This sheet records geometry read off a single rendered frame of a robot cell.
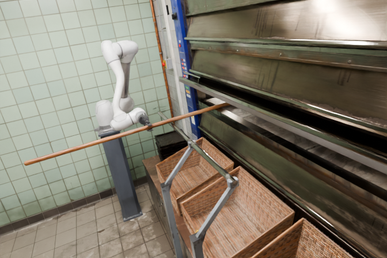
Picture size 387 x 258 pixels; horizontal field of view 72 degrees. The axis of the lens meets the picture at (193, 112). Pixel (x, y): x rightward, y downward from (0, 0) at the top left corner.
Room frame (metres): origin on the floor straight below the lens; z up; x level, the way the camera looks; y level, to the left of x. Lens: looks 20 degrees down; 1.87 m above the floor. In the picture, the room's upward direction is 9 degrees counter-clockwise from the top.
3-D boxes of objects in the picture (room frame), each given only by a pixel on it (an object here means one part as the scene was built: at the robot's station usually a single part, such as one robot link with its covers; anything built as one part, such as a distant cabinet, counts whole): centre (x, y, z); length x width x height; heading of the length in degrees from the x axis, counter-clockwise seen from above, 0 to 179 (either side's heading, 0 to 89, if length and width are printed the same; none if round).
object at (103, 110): (2.40, 0.82, 1.17); 0.18 x 0.16 x 0.22; 137
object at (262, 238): (1.29, -0.13, 0.72); 0.56 x 0.49 x 0.28; 19
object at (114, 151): (2.39, 0.82, 0.50); 0.21 x 0.21 x 1.00; 19
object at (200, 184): (1.86, 0.08, 0.72); 0.56 x 0.49 x 0.28; 20
